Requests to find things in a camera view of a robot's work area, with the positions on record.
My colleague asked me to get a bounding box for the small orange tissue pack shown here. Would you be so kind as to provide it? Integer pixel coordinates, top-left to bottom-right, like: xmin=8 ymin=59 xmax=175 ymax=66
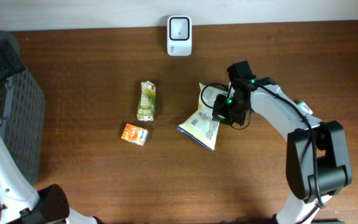
xmin=121 ymin=123 xmax=149 ymax=146

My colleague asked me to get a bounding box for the white barcode scanner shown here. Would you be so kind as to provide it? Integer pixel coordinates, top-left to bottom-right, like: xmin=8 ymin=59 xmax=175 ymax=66
xmin=167 ymin=15 xmax=193 ymax=57

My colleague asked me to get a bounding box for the yellow white snack bag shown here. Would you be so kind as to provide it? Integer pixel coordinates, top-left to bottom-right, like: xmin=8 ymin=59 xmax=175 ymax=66
xmin=177 ymin=82 xmax=227 ymax=152

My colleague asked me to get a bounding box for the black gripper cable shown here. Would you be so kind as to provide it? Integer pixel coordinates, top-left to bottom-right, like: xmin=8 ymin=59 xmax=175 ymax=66
xmin=200 ymin=79 xmax=326 ymax=224

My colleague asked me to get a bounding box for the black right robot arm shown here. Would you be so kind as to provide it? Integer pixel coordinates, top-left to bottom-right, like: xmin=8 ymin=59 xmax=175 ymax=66
xmin=212 ymin=61 xmax=352 ymax=223

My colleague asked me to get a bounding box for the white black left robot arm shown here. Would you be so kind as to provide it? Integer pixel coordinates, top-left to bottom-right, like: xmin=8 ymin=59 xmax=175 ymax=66
xmin=0 ymin=32 xmax=99 ymax=223

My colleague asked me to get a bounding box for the small green tissue pack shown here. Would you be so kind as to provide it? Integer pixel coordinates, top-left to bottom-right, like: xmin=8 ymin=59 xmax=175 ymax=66
xmin=298 ymin=101 xmax=313 ymax=115

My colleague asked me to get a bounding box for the green white juice carton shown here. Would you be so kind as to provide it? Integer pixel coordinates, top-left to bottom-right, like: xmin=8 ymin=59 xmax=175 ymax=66
xmin=137 ymin=81 xmax=156 ymax=121

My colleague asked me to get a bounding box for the dark grey plastic basket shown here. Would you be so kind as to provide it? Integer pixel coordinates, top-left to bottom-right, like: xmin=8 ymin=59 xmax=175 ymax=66
xmin=0 ymin=30 xmax=47 ymax=186

